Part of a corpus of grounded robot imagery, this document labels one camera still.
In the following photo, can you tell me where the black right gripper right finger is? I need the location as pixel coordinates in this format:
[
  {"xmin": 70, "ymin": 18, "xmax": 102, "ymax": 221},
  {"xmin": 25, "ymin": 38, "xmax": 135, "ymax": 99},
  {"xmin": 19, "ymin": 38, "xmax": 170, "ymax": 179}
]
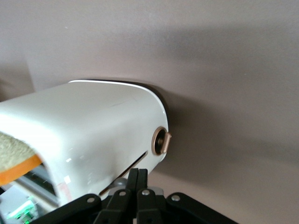
[{"xmin": 138, "ymin": 168, "xmax": 239, "ymax": 224}]

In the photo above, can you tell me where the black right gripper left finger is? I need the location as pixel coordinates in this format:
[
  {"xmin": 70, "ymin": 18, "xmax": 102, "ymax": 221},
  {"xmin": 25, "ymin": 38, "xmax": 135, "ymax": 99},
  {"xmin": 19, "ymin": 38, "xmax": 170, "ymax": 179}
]
[{"xmin": 44, "ymin": 168, "xmax": 139, "ymax": 224}]

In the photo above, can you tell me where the grey toaster lever knob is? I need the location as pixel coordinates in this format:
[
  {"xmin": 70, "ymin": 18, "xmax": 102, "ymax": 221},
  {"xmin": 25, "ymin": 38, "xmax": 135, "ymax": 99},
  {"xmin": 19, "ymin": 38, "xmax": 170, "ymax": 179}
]
[{"xmin": 114, "ymin": 177, "xmax": 128, "ymax": 188}]

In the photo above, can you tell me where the white two-slot toaster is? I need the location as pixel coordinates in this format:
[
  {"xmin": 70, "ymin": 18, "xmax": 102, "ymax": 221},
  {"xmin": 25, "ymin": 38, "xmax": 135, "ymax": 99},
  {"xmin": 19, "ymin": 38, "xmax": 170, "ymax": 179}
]
[{"xmin": 0, "ymin": 80, "xmax": 169, "ymax": 208}]

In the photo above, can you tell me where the rose gold toaster dial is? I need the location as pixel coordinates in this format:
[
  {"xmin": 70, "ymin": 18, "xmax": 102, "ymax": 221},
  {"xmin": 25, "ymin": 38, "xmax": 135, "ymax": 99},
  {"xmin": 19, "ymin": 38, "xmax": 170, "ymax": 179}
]
[{"xmin": 151, "ymin": 126, "xmax": 173, "ymax": 156}]

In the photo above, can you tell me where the bread slice with orange crust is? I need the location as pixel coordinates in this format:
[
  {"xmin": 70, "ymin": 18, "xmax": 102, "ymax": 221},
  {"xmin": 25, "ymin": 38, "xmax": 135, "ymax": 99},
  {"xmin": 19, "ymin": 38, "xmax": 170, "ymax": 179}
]
[{"xmin": 0, "ymin": 130, "xmax": 44, "ymax": 186}]

